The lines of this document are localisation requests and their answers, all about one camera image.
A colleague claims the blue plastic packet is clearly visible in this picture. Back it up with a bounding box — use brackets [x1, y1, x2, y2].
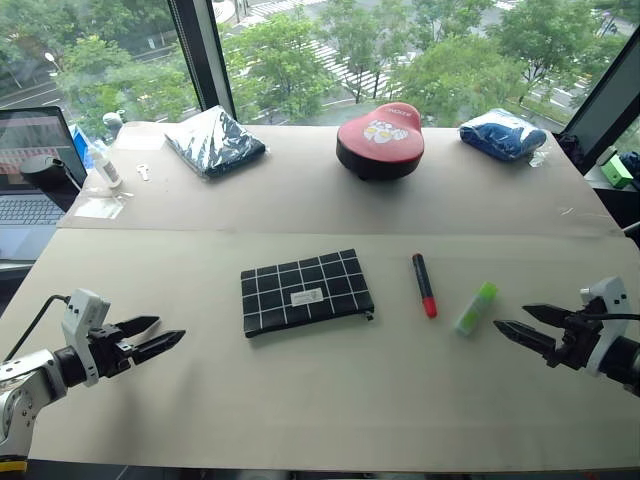
[69, 124, 107, 172]

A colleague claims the black computer mouse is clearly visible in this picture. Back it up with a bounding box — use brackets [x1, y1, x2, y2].
[19, 154, 70, 191]

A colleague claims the laptop computer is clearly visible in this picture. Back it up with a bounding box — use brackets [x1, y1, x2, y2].
[0, 105, 89, 262]

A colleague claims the small white bottle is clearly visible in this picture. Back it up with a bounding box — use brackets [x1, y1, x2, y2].
[88, 144, 124, 191]

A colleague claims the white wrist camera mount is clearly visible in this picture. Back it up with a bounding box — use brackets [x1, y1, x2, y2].
[579, 276, 629, 377]
[60, 288, 112, 389]

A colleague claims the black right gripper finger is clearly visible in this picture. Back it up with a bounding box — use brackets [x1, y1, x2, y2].
[492, 319, 557, 361]
[521, 303, 572, 329]

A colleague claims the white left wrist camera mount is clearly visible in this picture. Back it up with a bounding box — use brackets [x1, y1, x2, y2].
[60, 288, 112, 389]

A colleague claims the black grid pencil pouch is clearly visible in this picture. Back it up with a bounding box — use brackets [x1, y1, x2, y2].
[240, 248, 377, 340]

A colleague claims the dark blue cloth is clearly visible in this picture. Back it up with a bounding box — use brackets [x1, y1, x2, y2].
[619, 150, 640, 192]

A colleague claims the red black marker pen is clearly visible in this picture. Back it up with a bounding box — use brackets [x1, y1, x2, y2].
[411, 252, 439, 320]

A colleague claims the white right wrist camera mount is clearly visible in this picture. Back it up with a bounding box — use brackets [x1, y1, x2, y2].
[579, 276, 629, 377]

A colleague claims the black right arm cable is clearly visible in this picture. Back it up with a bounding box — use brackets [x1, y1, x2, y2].
[582, 311, 640, 322]

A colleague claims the green box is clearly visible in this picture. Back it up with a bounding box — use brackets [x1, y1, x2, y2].
[599, 154, 636, 190]

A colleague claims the dark slanted window frame post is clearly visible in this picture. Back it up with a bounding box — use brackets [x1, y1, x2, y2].
[563, 23, 640, 177]

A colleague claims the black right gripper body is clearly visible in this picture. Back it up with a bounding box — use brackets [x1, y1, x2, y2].
[545, 309, 605, 372]

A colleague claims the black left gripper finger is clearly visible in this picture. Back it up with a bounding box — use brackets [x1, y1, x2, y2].
[115, 315, 161, 338]
[131, 329, 187, 366]

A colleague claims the grey round object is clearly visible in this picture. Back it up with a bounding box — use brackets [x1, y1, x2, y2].
[101, 111, 125, 142]

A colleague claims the clear flat plastic bag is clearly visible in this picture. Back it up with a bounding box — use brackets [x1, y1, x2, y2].
[73, 191, 135, 220]

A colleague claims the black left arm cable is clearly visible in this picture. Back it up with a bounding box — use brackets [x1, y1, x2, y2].
[0, 294, 72, 362]

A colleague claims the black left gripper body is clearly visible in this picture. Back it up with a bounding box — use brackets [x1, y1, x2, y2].
[87, 323, 136, 380]

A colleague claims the bagged navy white cloth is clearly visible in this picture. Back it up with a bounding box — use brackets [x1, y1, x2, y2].
[163, 104, 268, 180]

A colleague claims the green glue stick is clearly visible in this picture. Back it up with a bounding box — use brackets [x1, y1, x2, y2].
[453, 280, 499, 338]

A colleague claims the bagged blue cloth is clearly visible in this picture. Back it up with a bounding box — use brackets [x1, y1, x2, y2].
[457, 107, 549, 164]

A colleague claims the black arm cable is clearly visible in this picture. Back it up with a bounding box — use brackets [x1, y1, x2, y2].
[0, 294, 72, 362]
[582, 311, 640, 322]

